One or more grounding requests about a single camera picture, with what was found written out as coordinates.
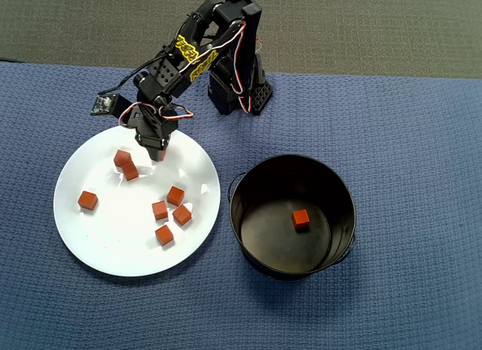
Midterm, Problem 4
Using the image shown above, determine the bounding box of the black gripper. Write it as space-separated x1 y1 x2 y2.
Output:
133 100 178 163

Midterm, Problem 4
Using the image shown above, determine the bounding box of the white round plate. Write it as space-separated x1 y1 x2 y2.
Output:
53 124 221 278

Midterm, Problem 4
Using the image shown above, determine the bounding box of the black metal bucket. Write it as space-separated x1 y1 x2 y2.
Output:
227 154 357 282

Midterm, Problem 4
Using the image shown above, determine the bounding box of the blue woven cloth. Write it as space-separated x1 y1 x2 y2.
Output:
0 61 482 350

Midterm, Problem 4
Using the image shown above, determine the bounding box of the red white servo wire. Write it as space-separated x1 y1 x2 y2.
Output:
117 101 194 127
184 20 264 114

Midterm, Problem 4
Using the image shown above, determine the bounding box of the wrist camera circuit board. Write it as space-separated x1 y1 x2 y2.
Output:
89 93 133 120

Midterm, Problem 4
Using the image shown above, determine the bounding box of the black camera cable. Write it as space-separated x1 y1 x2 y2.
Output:
97 44 178 97

